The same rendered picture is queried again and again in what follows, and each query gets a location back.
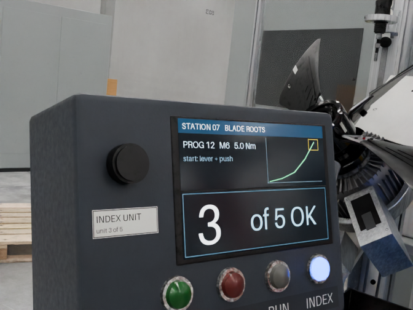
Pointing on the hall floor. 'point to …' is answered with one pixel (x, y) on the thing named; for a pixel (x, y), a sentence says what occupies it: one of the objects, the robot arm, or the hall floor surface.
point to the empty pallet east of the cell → (15, 230)
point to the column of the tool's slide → (386, 57)
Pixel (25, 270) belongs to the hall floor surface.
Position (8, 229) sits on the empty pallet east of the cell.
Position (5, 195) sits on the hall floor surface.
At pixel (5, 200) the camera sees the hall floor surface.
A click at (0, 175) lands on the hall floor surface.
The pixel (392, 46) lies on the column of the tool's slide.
